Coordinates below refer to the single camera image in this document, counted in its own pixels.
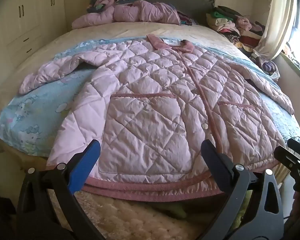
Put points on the crumpled pink padded coat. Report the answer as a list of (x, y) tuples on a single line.
[(130, 12)]

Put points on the pink quilted jacket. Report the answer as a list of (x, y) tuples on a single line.
[(152, 80)]

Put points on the dark green cloth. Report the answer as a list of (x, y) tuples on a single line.
[(98, 7)]

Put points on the fluffy beige rug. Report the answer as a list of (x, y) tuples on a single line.
[(130, 217)]

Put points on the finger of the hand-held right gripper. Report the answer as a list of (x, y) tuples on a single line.
[(298, 147), (290, 160)]

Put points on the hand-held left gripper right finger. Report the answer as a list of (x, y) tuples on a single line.
[(215, 162)]

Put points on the blue cartoon printed blanket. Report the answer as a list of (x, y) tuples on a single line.
[(40, 100)]

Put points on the pile of folded clothes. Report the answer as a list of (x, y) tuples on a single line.
[(227, 22)]

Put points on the purple cloth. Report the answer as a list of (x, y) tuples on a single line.
[(268, 67)]

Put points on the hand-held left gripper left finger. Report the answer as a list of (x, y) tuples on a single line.
[(86, 158)]

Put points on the bed with beige sheet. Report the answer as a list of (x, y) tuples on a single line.
[(115, 30)]

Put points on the grey padded headboard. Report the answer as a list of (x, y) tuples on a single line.
[(190, 5)]

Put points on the cream curtain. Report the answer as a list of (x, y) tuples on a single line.
[(277, 17)]

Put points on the striped colourful garment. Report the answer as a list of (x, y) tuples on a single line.
[(186, 18)]

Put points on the cream wardrobe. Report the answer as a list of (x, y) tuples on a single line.
[(27, 17)]

